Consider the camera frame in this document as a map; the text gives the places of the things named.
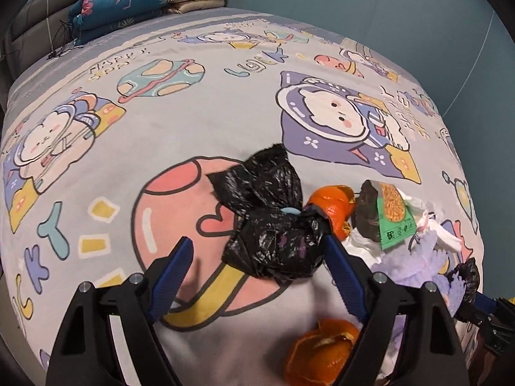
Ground folded blue floral quilt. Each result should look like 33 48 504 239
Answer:
68 0 178 45

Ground small black plastic bag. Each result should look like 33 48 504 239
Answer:
446 258 481 322

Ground green label snack wrapper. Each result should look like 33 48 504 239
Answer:
351 179 417 251

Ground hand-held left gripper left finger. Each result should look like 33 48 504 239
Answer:
45 236 194 386

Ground crumpled white tissue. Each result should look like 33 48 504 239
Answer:
345 195 464 266

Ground knotted black plastic bag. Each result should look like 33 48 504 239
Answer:
207 143 332 279

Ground thin white wall cable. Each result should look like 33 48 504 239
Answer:
444 8 496 114

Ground flat orange peel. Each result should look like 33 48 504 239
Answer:
284 318 360 386

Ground thin black cable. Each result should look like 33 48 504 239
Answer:
46 20 81 59

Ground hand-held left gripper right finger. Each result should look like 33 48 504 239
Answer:
322 233 471 386

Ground curled orange peel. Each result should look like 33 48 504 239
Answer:
306 185 357 242

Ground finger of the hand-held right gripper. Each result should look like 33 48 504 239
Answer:
459 293 501 326

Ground fuzzy purple cloth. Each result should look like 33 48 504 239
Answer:
370 231 469 354

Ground cartoon printed bedsheet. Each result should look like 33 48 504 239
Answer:
0 6 485 386

